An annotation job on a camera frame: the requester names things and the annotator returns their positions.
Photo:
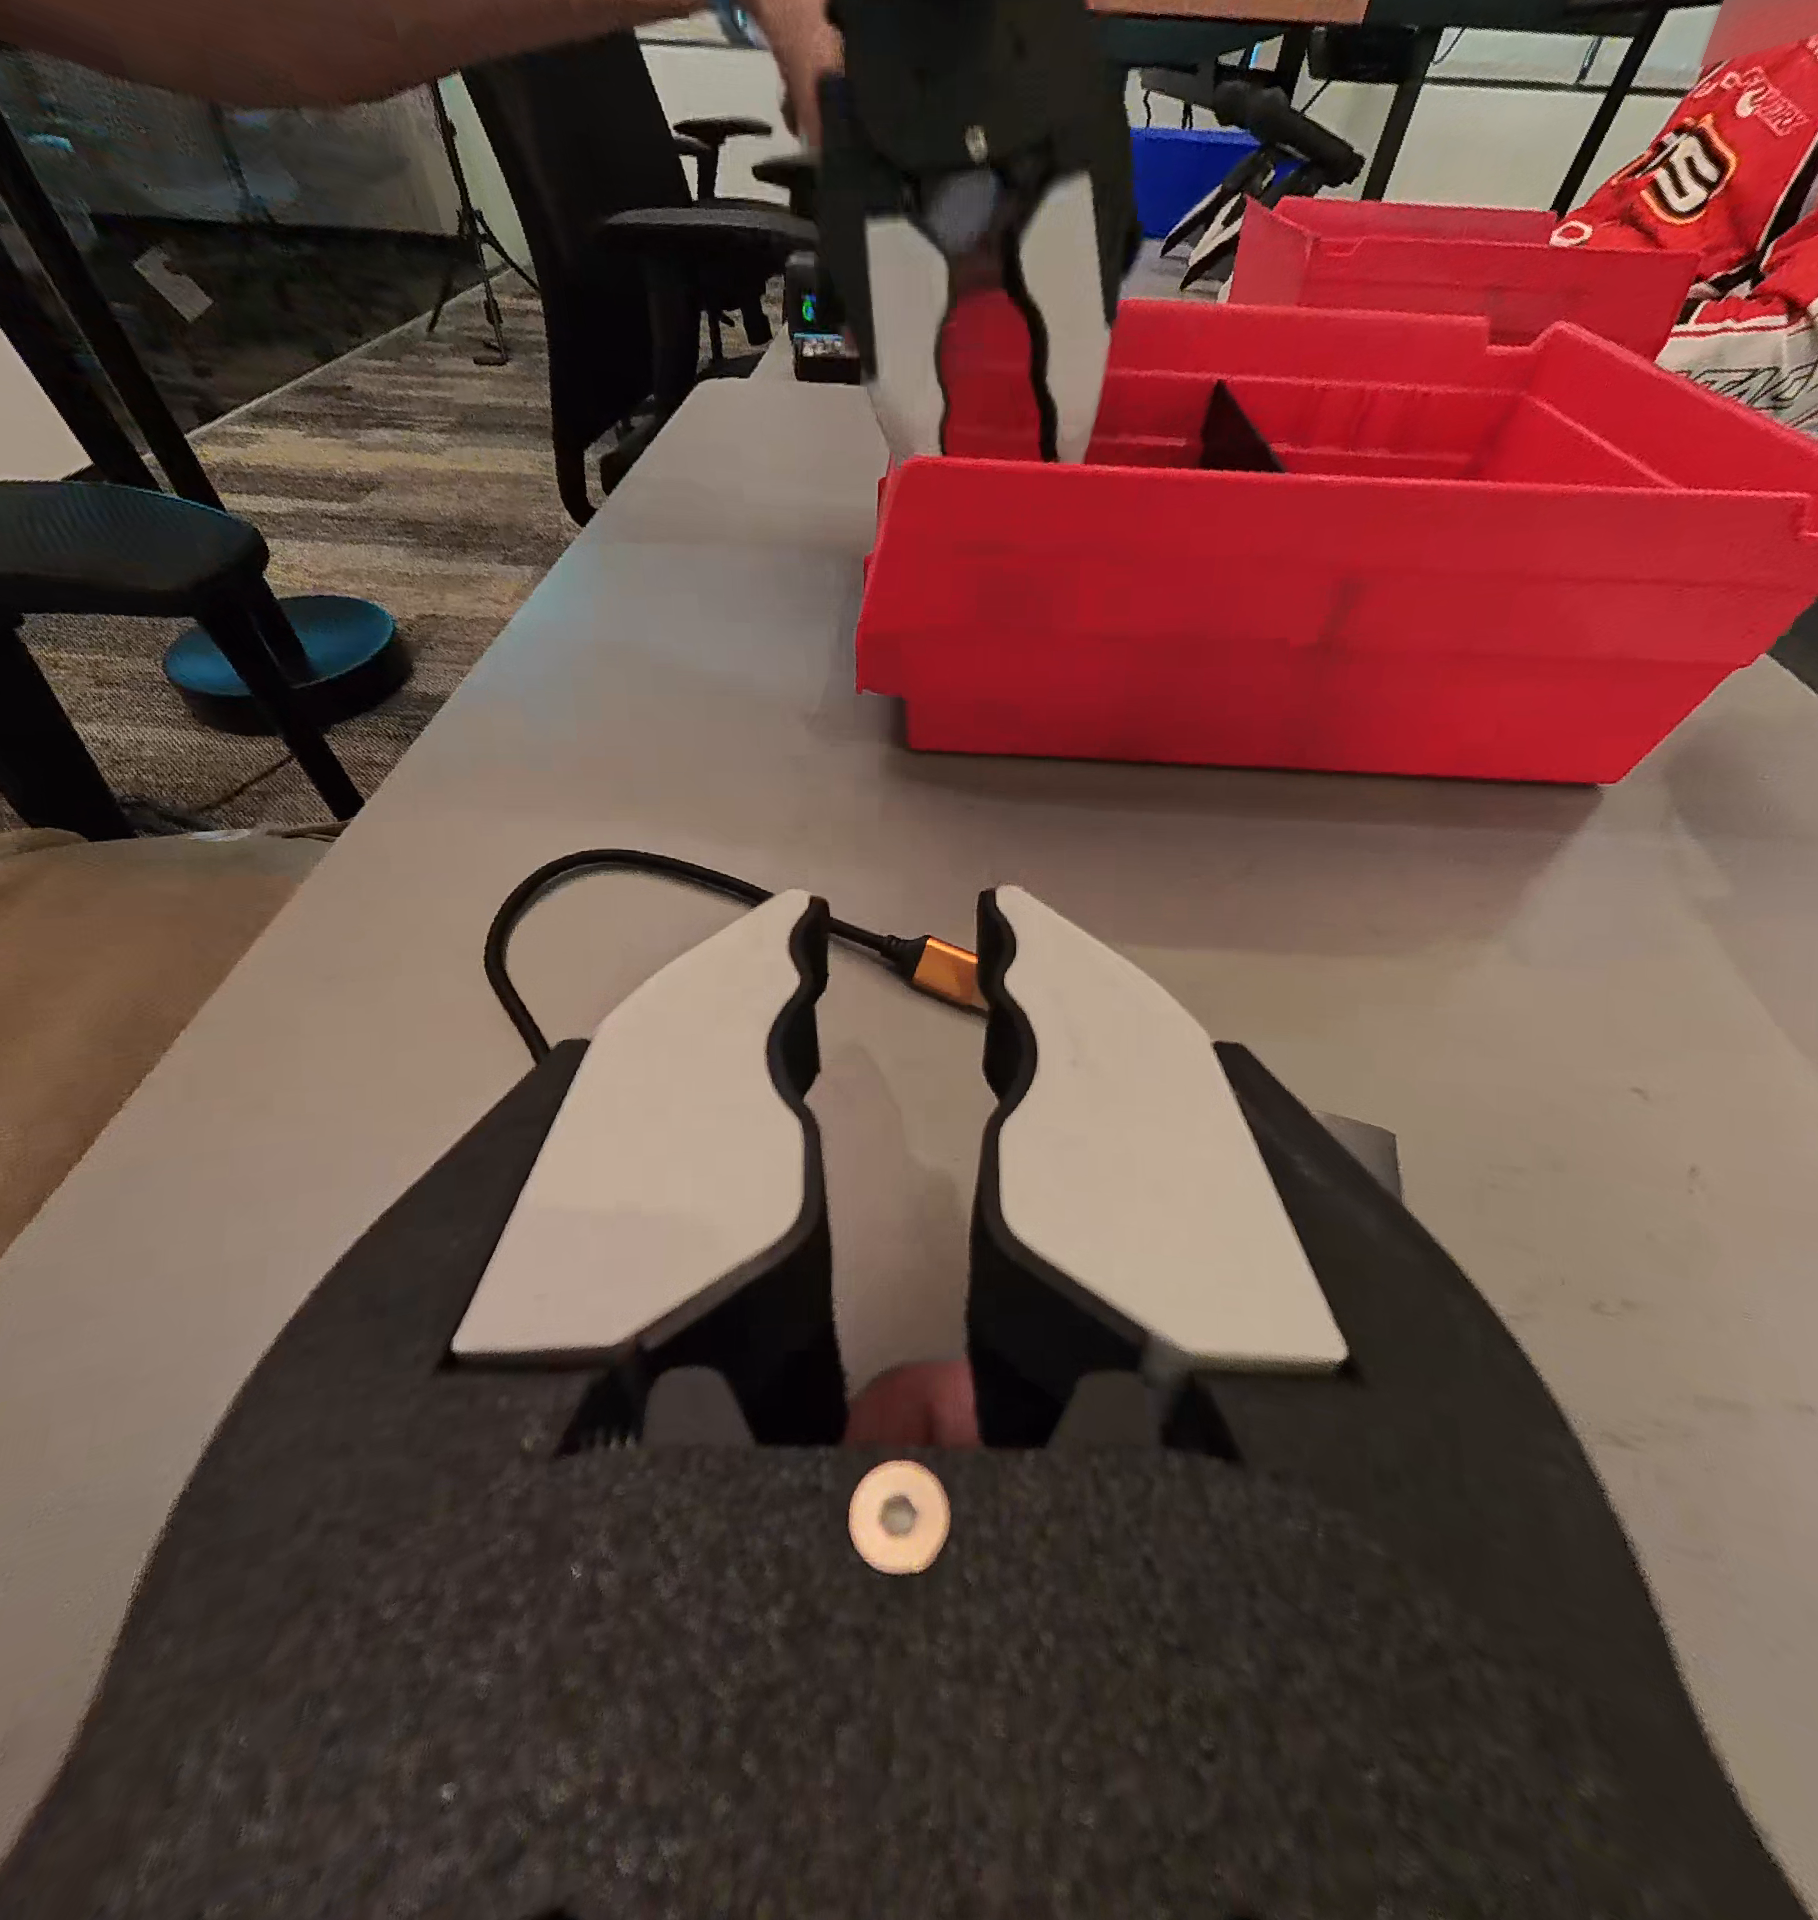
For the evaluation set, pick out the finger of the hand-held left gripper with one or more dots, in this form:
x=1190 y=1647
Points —
x=901 y=328
x=1073 y=299

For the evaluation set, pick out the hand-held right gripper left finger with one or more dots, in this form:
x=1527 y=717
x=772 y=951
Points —
x=667 y=1170

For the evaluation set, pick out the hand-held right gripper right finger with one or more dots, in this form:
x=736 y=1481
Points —
x=1147 y=1155

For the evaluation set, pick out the red plastic bin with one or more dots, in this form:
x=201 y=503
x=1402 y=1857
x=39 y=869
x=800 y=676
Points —
x=1450 y=278
x=1223 y=630

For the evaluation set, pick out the person's left forearm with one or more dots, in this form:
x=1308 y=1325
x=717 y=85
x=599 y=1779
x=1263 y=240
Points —
x=322 y=52

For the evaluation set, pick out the person's left hand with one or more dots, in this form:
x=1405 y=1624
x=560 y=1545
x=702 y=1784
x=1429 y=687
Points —
x=796 y=61

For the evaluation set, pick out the small black device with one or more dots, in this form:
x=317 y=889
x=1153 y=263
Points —
x=827 y=336

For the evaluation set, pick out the black bin divider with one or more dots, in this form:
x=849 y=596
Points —
x=1238 y=441

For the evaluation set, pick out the blue wristband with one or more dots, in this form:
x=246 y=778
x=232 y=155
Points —
x=736 y=16

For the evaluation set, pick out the black office chair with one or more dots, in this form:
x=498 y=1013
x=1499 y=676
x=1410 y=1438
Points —
x=580 y=225

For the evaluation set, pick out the round blue base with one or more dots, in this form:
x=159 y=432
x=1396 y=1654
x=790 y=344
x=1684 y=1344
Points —
x=322 y=658

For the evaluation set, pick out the beige trousers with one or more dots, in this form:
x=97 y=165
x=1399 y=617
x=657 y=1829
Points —
x=68 y=1021

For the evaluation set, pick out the black stool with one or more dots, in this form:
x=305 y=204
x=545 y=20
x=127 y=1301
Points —
x=85 y=545

